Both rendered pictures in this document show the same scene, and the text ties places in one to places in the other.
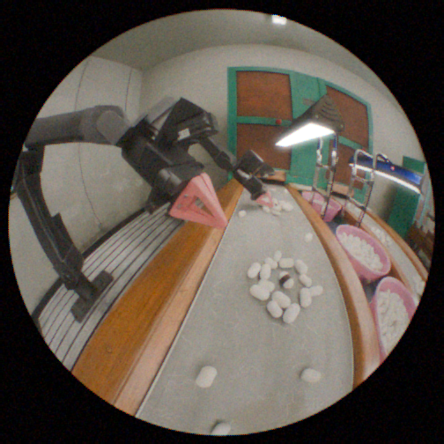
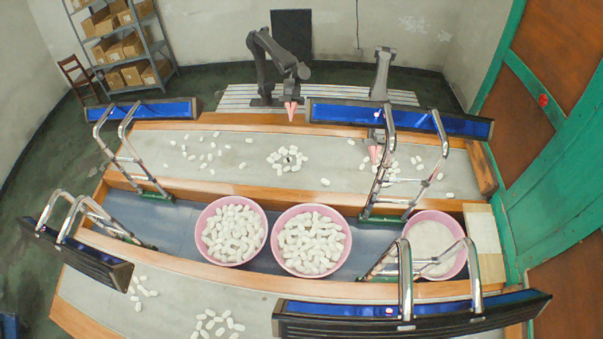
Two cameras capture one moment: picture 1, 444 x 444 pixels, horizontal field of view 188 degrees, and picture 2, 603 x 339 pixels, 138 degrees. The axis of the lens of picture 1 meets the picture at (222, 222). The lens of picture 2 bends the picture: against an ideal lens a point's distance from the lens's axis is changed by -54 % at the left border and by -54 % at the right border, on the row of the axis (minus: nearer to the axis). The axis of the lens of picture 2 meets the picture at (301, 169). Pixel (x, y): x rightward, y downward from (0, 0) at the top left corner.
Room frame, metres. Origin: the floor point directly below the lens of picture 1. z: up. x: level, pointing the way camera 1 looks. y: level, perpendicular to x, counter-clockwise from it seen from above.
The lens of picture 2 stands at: (0.11, -0.77, 1.54)
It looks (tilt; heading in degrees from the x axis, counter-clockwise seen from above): 53 degrees down; 84
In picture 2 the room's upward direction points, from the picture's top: 3 degrees counter-clockwise
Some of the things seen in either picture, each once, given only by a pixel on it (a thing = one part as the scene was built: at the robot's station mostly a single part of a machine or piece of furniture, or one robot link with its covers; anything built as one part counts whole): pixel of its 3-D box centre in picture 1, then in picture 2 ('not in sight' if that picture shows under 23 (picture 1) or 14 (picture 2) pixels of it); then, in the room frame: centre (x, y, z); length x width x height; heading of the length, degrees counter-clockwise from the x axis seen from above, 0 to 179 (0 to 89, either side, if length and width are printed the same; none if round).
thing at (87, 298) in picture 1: (83, 287); (266, 97); (0.06, 0.38, 0.71); 0.20 x 0.07 x 0.08; 167
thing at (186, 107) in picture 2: not in sight; (132, 107); (-0.44, -0.02, 1.08); 0.62 x 0.08 x 0.07; 165
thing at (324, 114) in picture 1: (292, 131); (408, 115); (0.50, -0.28, 1.08); 0.62 x 0.08 x 0.07; 165
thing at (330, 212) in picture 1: (320, 206); (431, 247); (0.59, -0.59, 0.72); 0.27 x 0.27 x 0.10
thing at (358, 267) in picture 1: (358, 255); (311, 243); (0.16, -0.48, 0.72); 0.27 x 0.27 x 0.10
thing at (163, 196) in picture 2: not in sight; (142, 153); (-0.47, -0.10, 0.90); 0.20 x 0.19 x 0.45; 165
